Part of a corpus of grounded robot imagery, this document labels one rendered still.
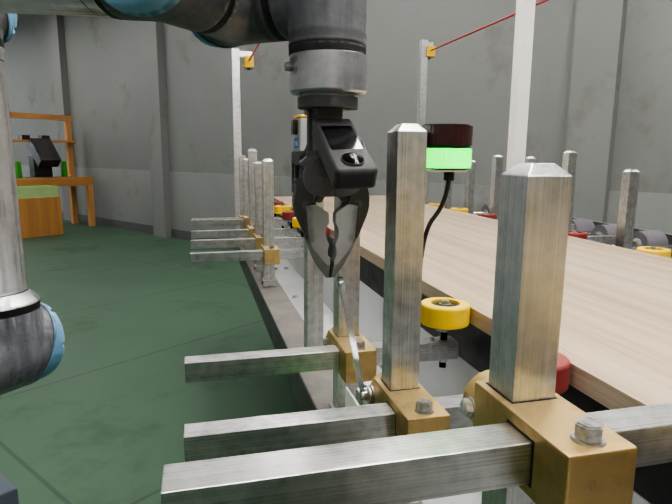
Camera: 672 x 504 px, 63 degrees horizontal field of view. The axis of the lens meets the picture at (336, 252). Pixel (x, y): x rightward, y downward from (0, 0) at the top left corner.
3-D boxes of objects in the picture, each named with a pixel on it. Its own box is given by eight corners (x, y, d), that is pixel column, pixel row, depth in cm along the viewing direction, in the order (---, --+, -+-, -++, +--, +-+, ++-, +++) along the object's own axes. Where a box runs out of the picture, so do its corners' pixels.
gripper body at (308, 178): (346, 197, 73) (347, 102, 71) (366, 202, 64) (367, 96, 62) (289, 197, 71) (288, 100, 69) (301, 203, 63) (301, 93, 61)
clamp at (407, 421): (405, 463, 59) (407, 419, 58) (368, 407, 72) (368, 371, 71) (454, 457, 60) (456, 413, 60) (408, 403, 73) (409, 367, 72)
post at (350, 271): (337, 454, 93) (339, 166, 85) (332, 444, 96) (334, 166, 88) (357, 452, 94) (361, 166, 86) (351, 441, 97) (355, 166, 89)
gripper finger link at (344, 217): (344, 268, 72) (344, 197, 71) (357, 278, 67) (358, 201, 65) (321, 269, 72) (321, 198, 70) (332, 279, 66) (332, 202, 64)
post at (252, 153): (250, 262, 236) (248, 148, 227) (249, 261, 239) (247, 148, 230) (258, 262, 236) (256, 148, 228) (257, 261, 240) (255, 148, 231)
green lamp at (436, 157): (431, 168, 60) (431, 147, 60) (410, 167, 66) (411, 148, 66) (480, 168, 62) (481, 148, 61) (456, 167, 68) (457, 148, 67)
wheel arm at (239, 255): (190, 265, 176) (190, 252, 176) (190, 263, 180) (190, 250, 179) (323, 260, 187) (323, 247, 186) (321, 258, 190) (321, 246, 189)
